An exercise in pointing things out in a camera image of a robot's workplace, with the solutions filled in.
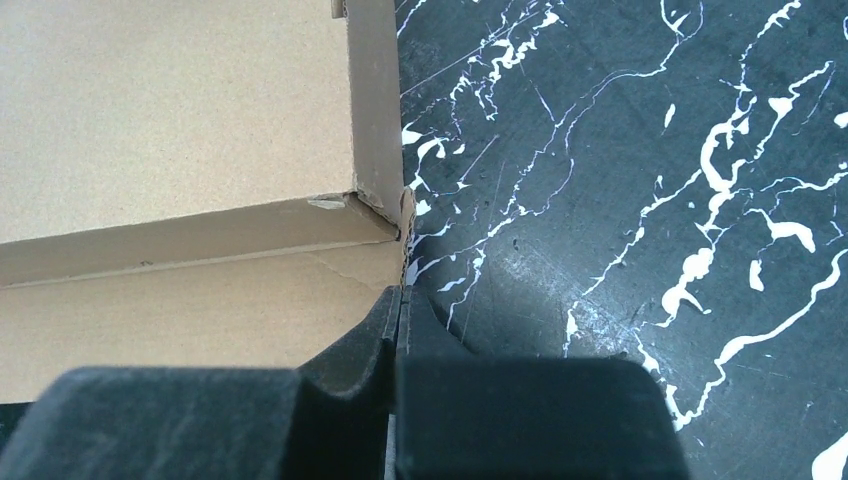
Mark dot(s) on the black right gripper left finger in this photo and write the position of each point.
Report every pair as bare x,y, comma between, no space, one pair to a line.
326,419

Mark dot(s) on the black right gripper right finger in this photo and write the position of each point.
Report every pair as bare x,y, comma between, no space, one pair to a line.
467,416

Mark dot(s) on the brown cardboard box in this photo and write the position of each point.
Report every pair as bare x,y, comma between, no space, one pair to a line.
194,183

